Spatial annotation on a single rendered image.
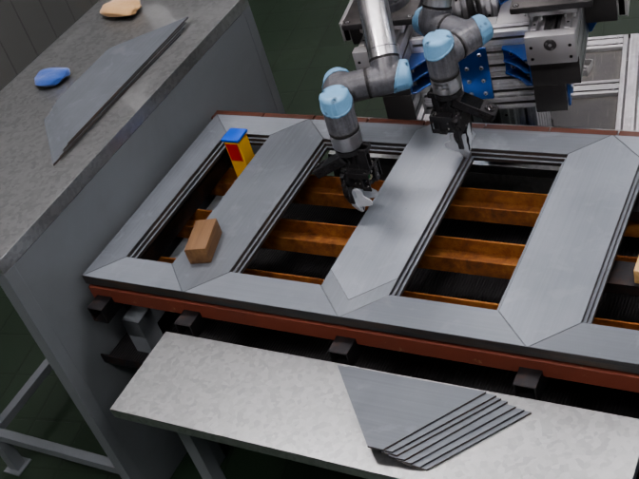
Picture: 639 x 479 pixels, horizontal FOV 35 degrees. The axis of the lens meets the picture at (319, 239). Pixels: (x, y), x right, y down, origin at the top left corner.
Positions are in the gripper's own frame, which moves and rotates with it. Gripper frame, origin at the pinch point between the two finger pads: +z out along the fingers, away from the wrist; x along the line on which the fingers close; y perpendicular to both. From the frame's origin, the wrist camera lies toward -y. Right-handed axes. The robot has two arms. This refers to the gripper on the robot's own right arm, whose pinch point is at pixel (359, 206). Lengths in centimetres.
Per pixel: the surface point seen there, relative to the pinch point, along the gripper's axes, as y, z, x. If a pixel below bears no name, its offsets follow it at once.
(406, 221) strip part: 14.2, 0.8, -3.0
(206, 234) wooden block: -33.9, -4.3, -20.8
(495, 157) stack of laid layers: 27.3, 2.7, 27.3
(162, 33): -84, -22, 47
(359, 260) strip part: 8.1, 0.8, -18.5
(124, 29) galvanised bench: -105, -20, 53
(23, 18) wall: -294, 48, 176
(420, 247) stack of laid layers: 20.6, 2.1, -10.2
